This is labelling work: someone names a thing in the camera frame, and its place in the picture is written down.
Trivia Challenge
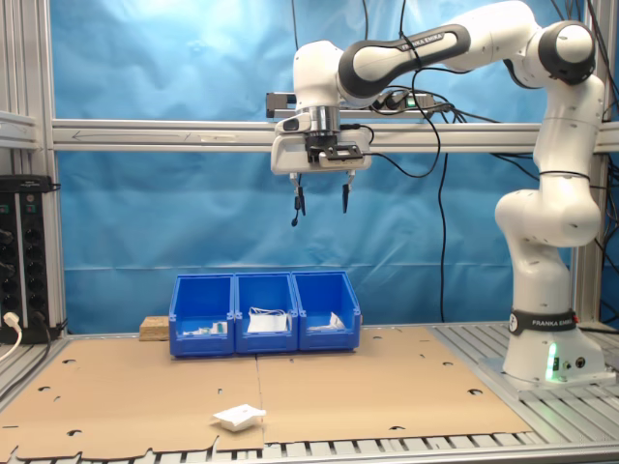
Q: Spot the Fuhrmann bandage packet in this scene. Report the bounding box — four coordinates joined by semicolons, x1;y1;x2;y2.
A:
328;311;357;334

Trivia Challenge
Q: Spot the blue bin with masks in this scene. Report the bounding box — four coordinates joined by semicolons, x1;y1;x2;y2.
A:
233;273;300;356

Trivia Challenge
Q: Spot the black plug with cable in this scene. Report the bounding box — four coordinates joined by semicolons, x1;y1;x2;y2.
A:
0;311;67;402

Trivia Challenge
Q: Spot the aluminium cross beam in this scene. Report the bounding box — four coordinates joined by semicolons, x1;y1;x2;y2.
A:
50;118;619;155

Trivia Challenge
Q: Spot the white plug with cable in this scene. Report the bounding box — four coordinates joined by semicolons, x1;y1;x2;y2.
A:
0;311;24;363

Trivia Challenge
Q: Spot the black cable bundle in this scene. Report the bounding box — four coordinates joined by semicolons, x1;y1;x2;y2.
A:
548;0;619;334

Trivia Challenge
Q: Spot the chipboard wood plank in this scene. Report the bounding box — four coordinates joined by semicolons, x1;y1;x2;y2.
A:
138;316;173;343

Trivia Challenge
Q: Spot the white printed gauze packet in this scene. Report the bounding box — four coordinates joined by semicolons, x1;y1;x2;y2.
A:
212;402;267;431

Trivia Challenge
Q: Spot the black power strip tower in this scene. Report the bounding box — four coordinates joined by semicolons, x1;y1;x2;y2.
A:
0;190;50;345

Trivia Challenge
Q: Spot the aluminium frame post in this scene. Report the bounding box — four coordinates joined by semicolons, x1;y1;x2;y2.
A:
0;0;67;334
573;0;611;324

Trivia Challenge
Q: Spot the blue bin with syringe packets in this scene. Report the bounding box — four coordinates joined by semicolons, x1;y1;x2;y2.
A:
168;274;238;359

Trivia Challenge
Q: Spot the brown cardboard sheet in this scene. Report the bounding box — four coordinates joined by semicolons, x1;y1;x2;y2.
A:
0;335;267;461
255;326;533;444

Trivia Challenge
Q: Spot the black box atop power strips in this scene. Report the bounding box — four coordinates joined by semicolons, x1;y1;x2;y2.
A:
0;174;53;194

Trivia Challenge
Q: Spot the black hanging cable with plug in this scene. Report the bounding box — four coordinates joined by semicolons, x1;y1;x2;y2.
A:
289;0;302;227

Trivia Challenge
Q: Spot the surgical face mask stack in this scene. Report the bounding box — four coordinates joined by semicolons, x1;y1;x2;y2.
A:
247;306;292;334

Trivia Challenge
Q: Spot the blue bin with gauze packets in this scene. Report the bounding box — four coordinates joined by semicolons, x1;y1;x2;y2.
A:
291;271;363;353

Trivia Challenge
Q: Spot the black gripper camera mount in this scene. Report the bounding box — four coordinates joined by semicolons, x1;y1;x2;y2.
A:
305;134;365;168

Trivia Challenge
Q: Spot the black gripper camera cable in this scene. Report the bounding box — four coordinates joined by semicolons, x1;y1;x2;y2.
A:
338;47;442;180

